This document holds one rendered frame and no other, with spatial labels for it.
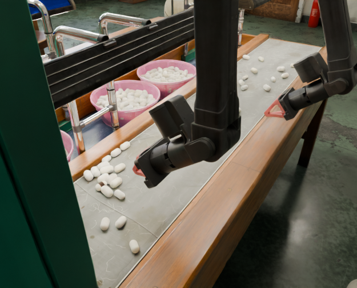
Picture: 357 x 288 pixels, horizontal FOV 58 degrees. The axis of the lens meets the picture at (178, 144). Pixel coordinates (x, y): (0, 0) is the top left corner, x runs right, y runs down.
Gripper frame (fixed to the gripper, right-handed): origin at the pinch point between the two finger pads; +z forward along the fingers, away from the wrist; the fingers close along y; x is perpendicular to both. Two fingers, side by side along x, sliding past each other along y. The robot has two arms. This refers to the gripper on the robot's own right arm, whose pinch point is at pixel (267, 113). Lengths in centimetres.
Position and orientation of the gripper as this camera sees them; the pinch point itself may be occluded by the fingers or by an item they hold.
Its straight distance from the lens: 104.5
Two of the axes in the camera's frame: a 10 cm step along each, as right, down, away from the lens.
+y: -5.4, 4.7, -7.0
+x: 5.4, 8.3, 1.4
